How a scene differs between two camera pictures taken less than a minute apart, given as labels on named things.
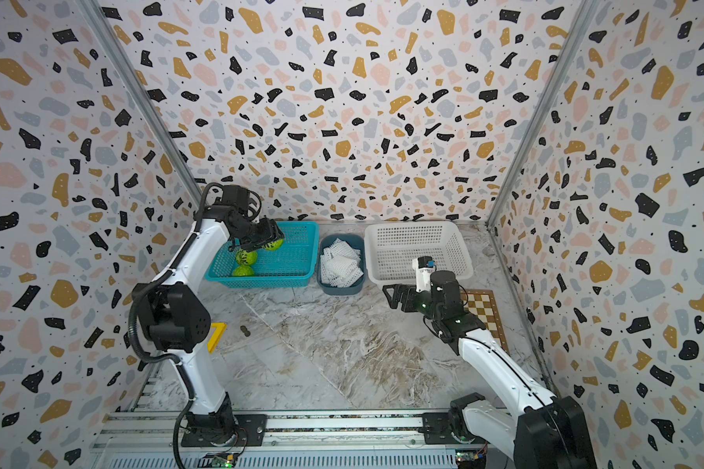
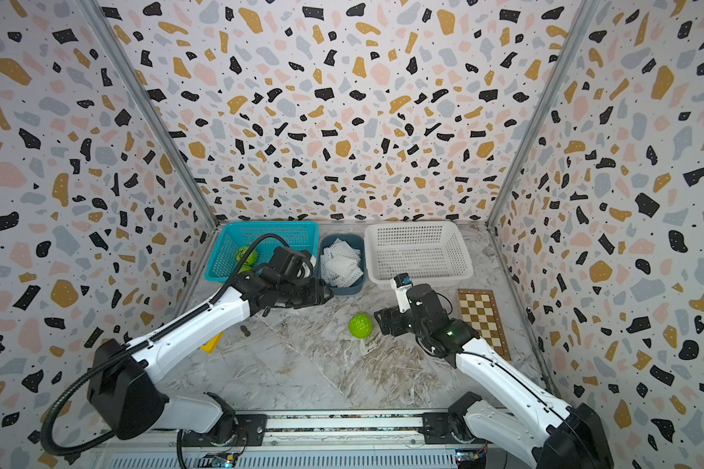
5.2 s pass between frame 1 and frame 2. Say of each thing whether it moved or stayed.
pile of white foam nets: stayed
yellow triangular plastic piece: stayed
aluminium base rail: stayed
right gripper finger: moved
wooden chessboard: stayed
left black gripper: moved
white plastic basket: stayed
